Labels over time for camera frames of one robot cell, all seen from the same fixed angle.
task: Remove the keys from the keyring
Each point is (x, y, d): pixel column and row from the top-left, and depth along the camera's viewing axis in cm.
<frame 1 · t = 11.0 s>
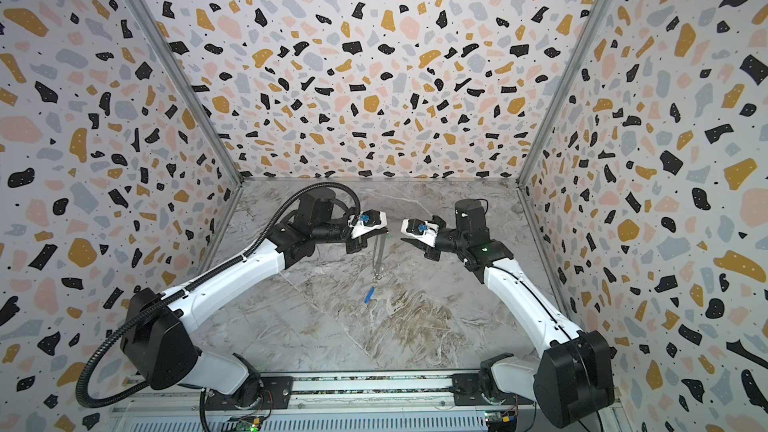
left hand: (387, 221, 74), fingers closed
right hand: (405, 226, 76), fingers open
blue capped key: (366, 300, 90), point 2 cm above the table

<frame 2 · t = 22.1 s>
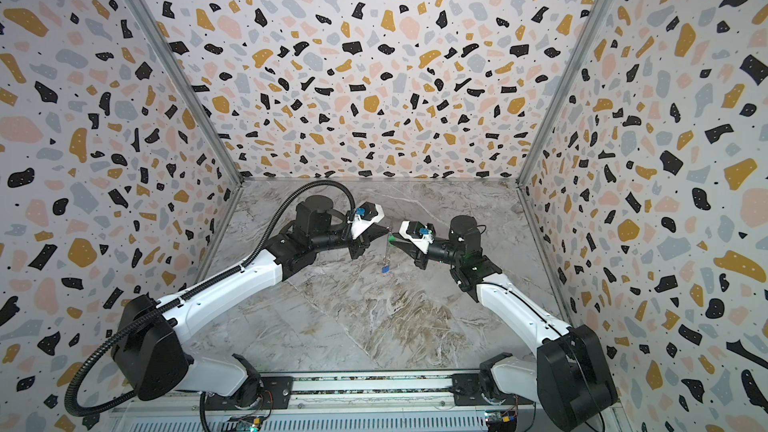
left hand: (389, 224, 72), fingers closed
right hand: (394, 233, 74), fingers closed
blue capped key: (386, 269, 90), point 8 cm above the table

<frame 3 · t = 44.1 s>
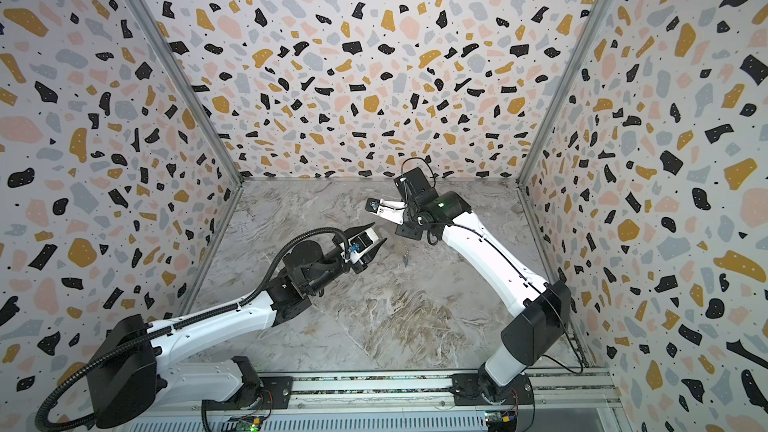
left hand: (378, 223, 70), fingers open
right hand: (402, 207, 78), fingers closed
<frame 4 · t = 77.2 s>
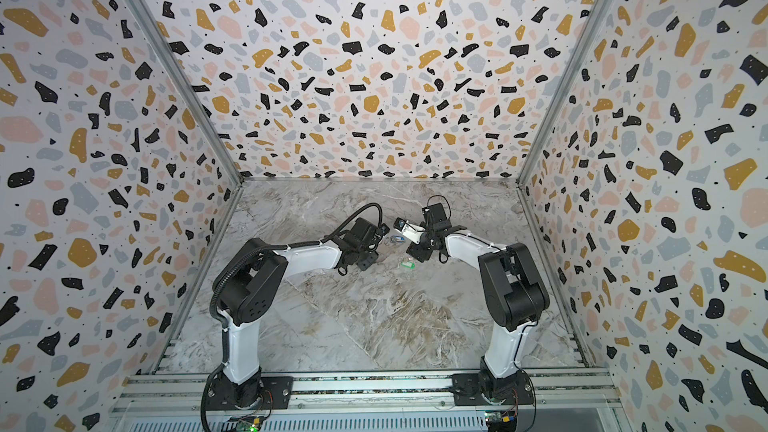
left hand: (372, 245, 98), fingers open
right hand: (414, 232, 97), fingers open
green key tag: (410, 265, 99), on the table
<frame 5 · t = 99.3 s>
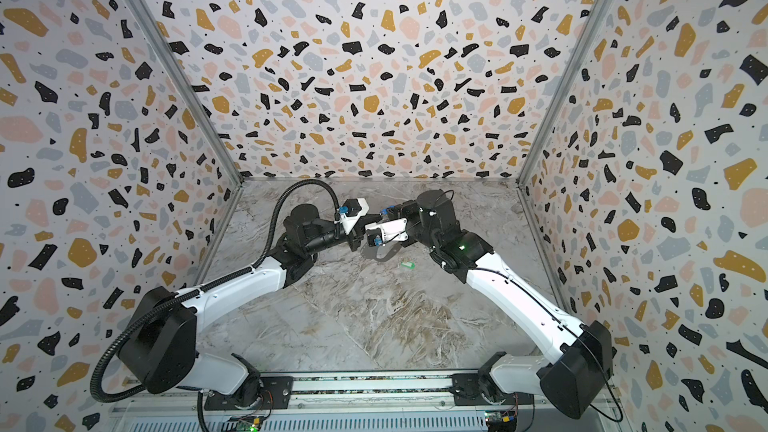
left hand: (382, 211, 73), fingers closed
right hand: (392, 196, 71), fingers closed
